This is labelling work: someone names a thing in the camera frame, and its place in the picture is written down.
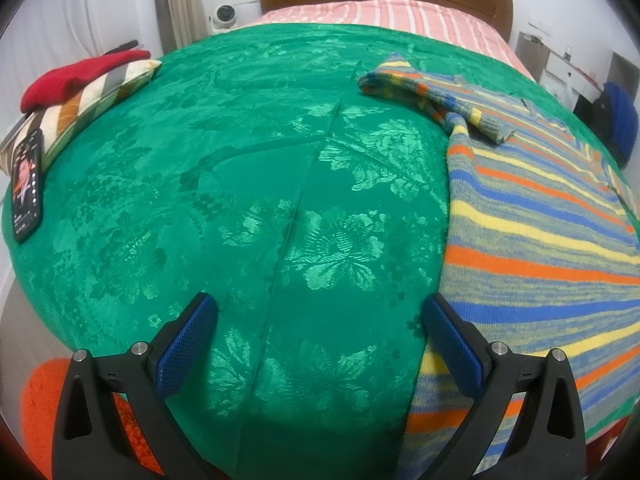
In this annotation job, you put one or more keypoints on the white security camera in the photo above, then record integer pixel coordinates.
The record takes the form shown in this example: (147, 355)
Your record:
(225, 14)

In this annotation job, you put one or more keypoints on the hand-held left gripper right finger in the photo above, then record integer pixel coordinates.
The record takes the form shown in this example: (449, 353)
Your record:
(452, 347)

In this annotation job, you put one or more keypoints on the green floral blanket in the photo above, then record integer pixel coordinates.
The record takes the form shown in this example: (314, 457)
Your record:
(225, 185)

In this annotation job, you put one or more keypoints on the pink striped bed sheet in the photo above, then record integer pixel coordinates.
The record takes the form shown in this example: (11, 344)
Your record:
(400, 17)

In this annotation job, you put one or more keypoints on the orange mat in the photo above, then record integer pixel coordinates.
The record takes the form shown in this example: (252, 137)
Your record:
(40, 410)

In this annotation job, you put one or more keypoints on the striped knit sweater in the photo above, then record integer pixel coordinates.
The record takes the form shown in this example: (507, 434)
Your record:
(525, 240)

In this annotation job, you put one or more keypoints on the black smartphone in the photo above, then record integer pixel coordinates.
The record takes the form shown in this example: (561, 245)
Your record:
(27, 185)

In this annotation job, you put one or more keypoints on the beige curtain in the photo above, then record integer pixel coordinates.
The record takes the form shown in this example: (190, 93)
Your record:
(182, 0)

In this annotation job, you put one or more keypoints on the red cloth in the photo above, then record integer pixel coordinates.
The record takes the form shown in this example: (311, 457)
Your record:
(65, 82)

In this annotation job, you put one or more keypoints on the white cabinet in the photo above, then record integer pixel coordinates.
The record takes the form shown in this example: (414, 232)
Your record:
(565, 72)

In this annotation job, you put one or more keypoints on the black rod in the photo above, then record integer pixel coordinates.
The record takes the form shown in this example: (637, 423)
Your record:
(122, 47)

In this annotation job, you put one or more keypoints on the blue and black bag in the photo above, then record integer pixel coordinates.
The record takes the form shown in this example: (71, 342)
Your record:
(620, 110)

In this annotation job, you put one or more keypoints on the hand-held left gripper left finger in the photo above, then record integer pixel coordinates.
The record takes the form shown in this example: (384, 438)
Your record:
(185, 345)

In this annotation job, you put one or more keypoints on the striped pillow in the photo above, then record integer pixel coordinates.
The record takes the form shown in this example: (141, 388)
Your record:
(100, 97)

